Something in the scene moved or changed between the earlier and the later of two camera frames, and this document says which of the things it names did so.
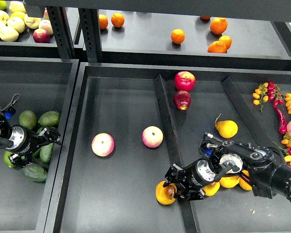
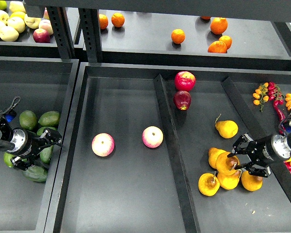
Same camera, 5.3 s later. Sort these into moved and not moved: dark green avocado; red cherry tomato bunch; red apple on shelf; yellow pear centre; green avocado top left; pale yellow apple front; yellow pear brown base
Moved: yellow pear brown base
Not moved: green avocado top left; pale yellow apple front; red apple on shelf; dark green avocado; yellow pear centre; red cherry tomato bunch
